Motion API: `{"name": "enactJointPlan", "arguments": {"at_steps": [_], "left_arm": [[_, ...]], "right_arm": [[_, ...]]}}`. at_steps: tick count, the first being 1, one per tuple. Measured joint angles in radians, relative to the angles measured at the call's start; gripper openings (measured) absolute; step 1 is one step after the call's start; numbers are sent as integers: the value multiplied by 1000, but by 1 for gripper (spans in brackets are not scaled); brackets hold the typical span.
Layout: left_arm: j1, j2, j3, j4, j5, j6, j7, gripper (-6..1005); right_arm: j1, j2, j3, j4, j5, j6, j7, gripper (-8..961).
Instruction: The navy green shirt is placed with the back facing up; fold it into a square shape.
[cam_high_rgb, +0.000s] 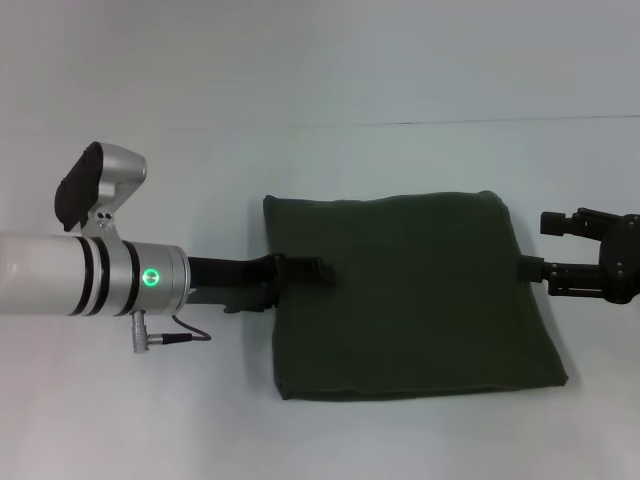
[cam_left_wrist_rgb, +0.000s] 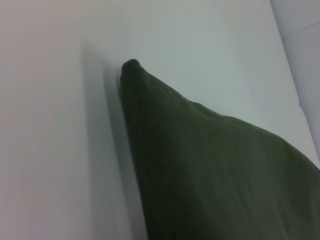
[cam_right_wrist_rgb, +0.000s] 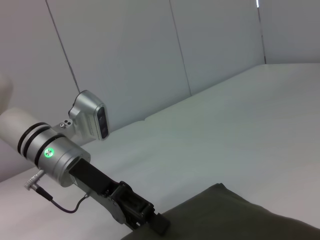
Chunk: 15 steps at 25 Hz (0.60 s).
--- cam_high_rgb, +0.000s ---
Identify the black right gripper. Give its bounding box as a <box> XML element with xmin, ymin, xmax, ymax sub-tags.
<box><xmin>517</xmin><ymin>206</ymin><xmax>640</xmax><ymax>306</ymax></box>

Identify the dark green shirt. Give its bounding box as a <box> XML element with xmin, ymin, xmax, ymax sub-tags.
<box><xmin>262</xmin><ymin>188</ymin><xmax>569</xmax><ymax>402</ymax></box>

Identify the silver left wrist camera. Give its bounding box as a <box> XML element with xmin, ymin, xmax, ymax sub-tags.
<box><xmin>53</xmin><ymin>141</ymin><xmax>149</xmax><ymax>239</ymax></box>

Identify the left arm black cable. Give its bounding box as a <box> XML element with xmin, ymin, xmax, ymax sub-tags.
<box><xmin>130</xmin><ymin>309</ymin><xmax>212</xmax><ymax>355</ymax></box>

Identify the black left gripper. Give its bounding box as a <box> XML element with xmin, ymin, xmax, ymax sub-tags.
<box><xmin>185</xmin><ymin>252</ymin><xmax>337</xmax><ymax>315</ymax></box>

